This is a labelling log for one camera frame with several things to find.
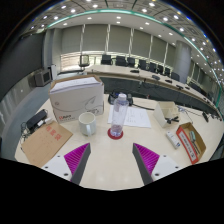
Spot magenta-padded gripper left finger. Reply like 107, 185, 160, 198
40, 142, 92, 186

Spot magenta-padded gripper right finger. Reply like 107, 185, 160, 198
131, 143, 183, 186

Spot clear plastic water bottle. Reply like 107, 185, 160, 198
109, 93, 130, 138

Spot small white remote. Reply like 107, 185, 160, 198
165, 130, 182, 150

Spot brown paper envelope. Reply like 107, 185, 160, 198
20, 120, 74, 168

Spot white ceramic mug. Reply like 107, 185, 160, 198
78, 111, 98, 137

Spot cardboard box with red label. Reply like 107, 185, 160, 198
175, 121, 207, 166

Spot flat round red coaster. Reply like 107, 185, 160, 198
107, 127, 124, 141

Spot printed white paper sheet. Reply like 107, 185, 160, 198
107, 105, 152, 129

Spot open white card box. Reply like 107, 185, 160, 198
153, 101, 181, 129

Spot flat black device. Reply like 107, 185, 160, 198
25, 108, 48, 132

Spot white printer paper box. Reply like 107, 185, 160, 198
48, 74, 105, 124

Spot long curved conference table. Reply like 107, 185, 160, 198
83, 63, 223, 118

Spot black office chairs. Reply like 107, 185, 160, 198
78, 54, 208, 98

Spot ceiling lights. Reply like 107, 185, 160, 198
29, 0, 218, 64

